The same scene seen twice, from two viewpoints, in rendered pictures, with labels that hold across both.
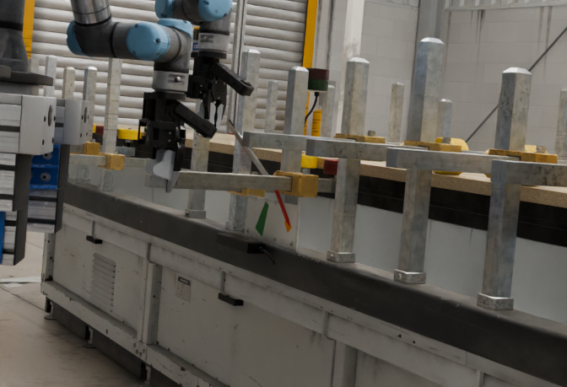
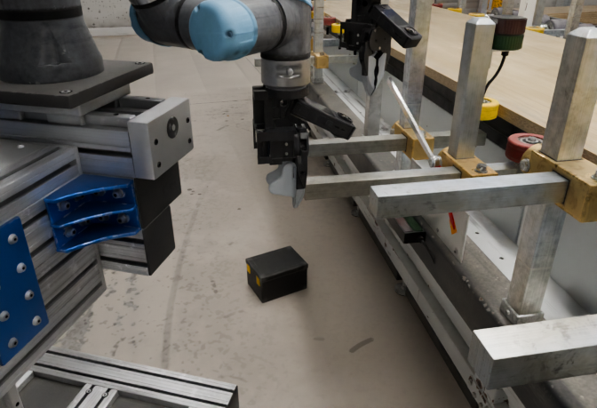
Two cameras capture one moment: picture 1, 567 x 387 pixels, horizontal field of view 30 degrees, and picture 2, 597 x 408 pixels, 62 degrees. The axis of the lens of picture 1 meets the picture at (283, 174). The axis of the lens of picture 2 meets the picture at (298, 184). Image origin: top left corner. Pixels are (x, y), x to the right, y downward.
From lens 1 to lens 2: 1.56 m
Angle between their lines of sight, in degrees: 29
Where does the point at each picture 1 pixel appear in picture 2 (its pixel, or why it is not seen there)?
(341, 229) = (526, 288)
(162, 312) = not seen: hidden behind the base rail
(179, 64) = (290, 50)
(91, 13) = not seen: outside the picture
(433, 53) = not seen: outside the picture
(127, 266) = not seen: hidden behind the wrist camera
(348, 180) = (546, 225)
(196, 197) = (370, 127)
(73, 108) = (139, 133)
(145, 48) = (214, 46)
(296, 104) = (473, 73)
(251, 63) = not seen: outside the picture
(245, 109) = (414, 55)
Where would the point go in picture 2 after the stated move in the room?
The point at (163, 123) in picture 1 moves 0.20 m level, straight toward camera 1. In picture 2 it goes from (274, 133) to (231, 191)
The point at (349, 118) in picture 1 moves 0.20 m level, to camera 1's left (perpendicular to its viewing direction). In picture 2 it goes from (561, 135) to (400, 119)
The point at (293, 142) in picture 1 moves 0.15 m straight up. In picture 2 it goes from (456, 201) to (475, 75)
